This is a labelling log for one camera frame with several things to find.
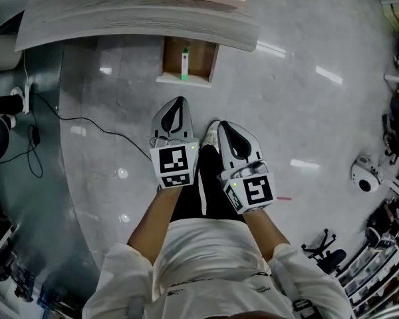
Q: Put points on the black office chair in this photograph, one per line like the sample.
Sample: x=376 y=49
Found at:
x=330 y=258

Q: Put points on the white dome-shaped device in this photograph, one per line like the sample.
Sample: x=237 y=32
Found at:
x=365 y=174

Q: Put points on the white shoe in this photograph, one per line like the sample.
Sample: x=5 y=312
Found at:
x=210 y=136

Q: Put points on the person's left forearm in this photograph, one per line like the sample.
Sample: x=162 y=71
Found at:
x=156 y=224

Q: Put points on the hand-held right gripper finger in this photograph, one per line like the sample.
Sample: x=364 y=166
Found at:
x=254 y=148
x=223 y=155

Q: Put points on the grey wooden desk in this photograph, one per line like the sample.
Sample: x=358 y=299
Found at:
x=126 y=15

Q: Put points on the white and green carton box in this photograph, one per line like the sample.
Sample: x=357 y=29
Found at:
x=185 y=63

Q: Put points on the white storage rack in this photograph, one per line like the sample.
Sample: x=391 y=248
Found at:
x=375 y=271

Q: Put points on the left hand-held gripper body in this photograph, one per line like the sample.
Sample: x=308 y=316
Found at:
x=173 y=159

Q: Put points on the black trousers with white stripe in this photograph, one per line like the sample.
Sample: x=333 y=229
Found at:
x=212 y=191

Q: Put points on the white power strip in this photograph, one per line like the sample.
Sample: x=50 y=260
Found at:
x=27 y=98

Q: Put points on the wooden drawer with white front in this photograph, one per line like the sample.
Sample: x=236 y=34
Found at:
x=199 y=58

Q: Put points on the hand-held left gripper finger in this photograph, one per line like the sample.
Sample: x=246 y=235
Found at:
x=187 y=125
x=157 y=125

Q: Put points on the red tape strip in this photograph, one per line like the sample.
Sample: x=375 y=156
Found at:
x=283 y=198

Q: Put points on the white printed T-shirt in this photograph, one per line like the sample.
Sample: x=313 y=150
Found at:
x=212 y=264

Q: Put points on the person's right forearm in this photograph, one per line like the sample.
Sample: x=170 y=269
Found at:
x=266 y=234

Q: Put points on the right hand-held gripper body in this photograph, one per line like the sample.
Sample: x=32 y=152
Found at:
x=256 y=191

